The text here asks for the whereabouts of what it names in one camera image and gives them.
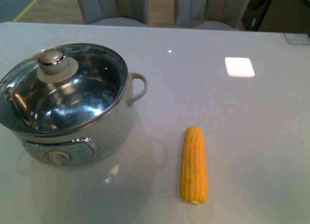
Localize glass pot lid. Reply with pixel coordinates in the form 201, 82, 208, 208
0, 43, 128, 136

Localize left beige upholstered chair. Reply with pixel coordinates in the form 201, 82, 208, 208
77, 0, 149, 27

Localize right beige upholstered chair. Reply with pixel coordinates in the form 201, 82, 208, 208
174, 0, 250, 31

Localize yellow corn cob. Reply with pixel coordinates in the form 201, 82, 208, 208
179, 127, 208, 205

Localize beige upholstered chair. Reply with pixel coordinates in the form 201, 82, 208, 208
77, 0, 149, 27
174, 0, 250, 31

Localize black appliance cabinet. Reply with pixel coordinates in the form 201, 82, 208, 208
242, 0, 310, 33

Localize white electric cooking pot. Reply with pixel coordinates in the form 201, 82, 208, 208
11, 47, 147, 166

